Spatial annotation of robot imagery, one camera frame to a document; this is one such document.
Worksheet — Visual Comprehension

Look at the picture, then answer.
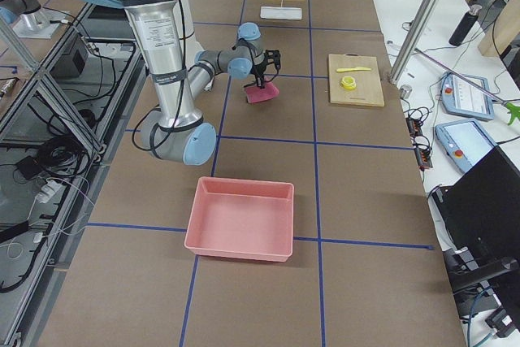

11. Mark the yellow lemon slice toy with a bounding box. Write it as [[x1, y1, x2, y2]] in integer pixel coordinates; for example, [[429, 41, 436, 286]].
[[340, 76, 357, 90]]

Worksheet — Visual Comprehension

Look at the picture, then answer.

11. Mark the black water bottle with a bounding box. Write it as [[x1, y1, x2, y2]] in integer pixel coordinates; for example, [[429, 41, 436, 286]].
[[448, 4, 482, 46]]

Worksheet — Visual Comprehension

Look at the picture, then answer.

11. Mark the black monitor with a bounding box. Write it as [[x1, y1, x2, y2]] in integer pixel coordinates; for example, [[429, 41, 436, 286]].
[[432, 146, 519, 307]]

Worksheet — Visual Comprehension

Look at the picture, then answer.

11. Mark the wooden cutting board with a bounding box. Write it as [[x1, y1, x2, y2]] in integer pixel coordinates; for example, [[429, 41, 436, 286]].
[[328, 54, 385, 107]]

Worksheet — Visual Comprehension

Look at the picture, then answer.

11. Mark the metal reacher grabber stick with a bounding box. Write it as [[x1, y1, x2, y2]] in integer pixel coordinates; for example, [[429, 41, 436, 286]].
[[414, 48, 520, 125]]

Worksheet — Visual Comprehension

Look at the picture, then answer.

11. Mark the small silver metal cylinder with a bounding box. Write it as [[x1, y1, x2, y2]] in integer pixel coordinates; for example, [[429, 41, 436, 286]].
[[399, 84, 413, 100]]

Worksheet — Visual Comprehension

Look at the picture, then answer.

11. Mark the yellow plastic knife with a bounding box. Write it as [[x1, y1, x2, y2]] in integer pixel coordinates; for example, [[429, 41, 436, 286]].
[[336, 66, 372, 73]]

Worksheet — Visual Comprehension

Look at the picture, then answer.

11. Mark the teach pendant tablet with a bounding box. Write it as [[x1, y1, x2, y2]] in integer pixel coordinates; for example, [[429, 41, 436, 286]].
[[441, 72, 495, 121], [434, 119, 497, 173]]

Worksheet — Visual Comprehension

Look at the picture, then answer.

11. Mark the pink plastic bin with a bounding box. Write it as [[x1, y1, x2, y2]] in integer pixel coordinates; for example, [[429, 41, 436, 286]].
[[184, 176, 294, 262]]

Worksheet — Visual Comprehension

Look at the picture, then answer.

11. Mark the white rack tray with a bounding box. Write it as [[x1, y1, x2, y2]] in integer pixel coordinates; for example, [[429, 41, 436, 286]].
[[260, 6, 302, 20]]

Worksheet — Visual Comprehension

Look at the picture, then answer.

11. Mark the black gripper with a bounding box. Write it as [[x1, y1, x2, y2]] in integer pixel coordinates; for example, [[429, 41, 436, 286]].
[[252, 65, 266, 89]]

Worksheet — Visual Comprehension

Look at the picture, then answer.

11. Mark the pink cloth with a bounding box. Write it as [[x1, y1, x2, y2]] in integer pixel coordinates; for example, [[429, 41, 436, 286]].
[[244, 83, 280, 104]]

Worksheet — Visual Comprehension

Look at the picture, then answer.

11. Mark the aluminium frame post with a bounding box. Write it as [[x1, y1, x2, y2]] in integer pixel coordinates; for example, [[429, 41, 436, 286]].
[[388, 0, 439, 85]]

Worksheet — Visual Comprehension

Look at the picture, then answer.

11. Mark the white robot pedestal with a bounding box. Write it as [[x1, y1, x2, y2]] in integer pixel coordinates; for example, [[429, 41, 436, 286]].
[[174, 0, 205, 68]]

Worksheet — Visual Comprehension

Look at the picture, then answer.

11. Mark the teach pendant tablet near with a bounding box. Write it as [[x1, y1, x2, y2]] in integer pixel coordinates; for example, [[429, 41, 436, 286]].
[[434, 119, 497, 173]]

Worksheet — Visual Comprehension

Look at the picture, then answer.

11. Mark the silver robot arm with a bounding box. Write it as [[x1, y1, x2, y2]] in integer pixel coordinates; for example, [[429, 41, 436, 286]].
[[81, 0, 267, 166]]

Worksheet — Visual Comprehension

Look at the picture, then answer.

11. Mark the teach pendant tablet far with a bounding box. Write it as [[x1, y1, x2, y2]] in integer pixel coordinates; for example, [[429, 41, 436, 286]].
[[441, 72, 495, 121]]

